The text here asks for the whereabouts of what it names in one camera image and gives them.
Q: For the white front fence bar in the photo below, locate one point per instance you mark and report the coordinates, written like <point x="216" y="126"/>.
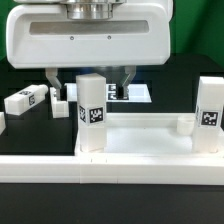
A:
<point x="70" y="169"/>

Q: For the white marker base plate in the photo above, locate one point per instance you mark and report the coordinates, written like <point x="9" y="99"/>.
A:
<point x="137" y="93"/>

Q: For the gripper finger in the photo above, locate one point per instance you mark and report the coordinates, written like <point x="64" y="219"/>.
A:
<point x="51" y="75"/>
<point x="122" y="86"/>

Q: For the white desk tabletop tray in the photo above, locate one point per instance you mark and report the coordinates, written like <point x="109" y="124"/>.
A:
<point x="151" y="134"/>

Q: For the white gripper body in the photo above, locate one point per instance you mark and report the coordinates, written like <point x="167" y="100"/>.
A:
<point x="63" y="34"/>

